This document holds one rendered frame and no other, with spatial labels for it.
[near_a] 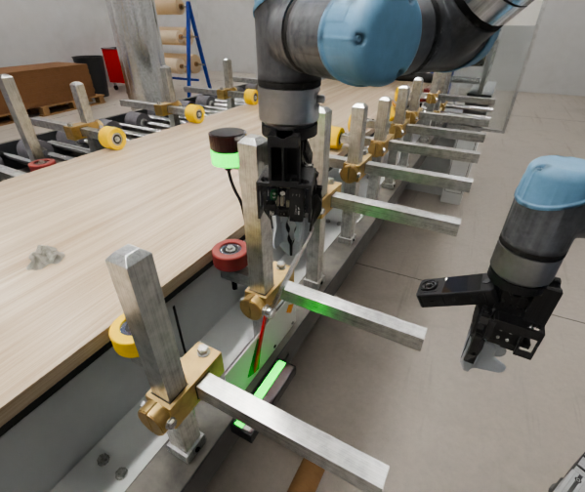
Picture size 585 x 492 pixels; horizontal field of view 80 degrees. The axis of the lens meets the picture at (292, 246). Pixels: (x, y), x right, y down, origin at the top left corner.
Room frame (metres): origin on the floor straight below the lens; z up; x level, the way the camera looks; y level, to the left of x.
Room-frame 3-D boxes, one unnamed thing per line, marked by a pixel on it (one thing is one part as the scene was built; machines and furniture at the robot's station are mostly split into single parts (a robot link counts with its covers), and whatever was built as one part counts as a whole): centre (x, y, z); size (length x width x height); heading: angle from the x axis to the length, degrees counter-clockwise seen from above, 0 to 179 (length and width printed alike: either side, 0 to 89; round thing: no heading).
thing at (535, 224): (0.38, -0.31, 1.13); 0.09 x 0.08 x 0.11; 94
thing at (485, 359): (0.36, -0.30, 0.86); 0.06 x 0.03 x 0.09; 61
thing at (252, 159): (0.53, 0.06, 0.93); 0.04 x 0.04 x 0.48; 61
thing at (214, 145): (0.56, 0.10, 1.16); 0.06 x 0.06 x 0.02
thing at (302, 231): (0.45, -0.01, 1.04); 0.06 x 0.03 x 0.09; 171
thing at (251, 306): (0.56, 0.05, 0.85); 0.14 x 0.06 x 0.05; 151
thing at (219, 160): (0.56, 0.10, 1.13); 0.06 x 0.06 x 0.02
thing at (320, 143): (0.75, -0.06, 0.93); 0.04 x 0.04 x 0.48; 61
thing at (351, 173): (0.99, -0.19, 0.95); 0.14 x 0.06 x 0.05; 151
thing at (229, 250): (0.62, 0.13, 0.85); 0.08 x 0.08 x 0.11
